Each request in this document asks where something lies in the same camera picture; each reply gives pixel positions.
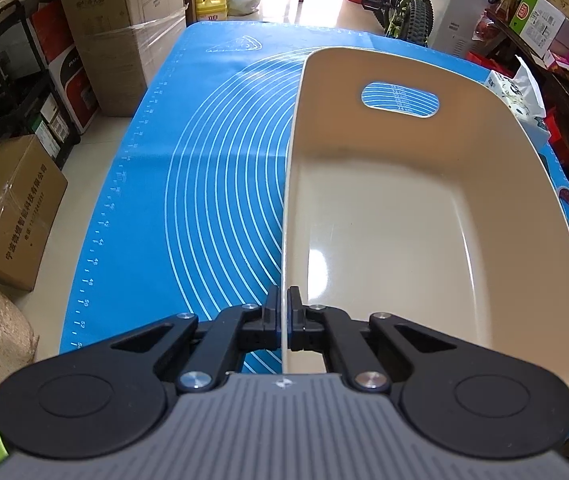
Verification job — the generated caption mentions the brown cardboard box with print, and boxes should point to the brown cardboard box with print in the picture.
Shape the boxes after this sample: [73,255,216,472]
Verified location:
[0,136,68,292]

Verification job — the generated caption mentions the black hand trolley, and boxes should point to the black hand trolley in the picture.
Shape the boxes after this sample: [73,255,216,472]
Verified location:
[0,0,80,167]

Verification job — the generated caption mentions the yellow detergent jug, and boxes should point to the yellow detergent jug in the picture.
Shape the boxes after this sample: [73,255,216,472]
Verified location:
[196,0,228,22]

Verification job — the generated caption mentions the red white appliance box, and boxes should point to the red white appliance box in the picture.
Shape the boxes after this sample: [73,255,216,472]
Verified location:
[30,0,99,134]

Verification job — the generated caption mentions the green white product box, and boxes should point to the green white product box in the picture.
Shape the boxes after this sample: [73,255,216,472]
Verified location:
[510,0,565,58]

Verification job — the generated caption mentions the blue silicone baking mat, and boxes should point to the blue silicone baking mat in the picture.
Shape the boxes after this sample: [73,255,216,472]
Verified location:
[60,22,566,351]

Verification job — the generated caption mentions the beige plastic storage basket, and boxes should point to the beige plastic storage basket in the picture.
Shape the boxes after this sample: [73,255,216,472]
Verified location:
[282,48,569,386]

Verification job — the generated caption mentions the white floral tissue pack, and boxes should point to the white floral tissue pack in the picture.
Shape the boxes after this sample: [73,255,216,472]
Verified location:
[484,56,551,151]

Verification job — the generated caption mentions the stacked wrapped cardboard boxes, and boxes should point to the stacked wrapped cardboard boxes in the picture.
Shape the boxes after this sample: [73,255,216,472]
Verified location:
[61,0,187,117]

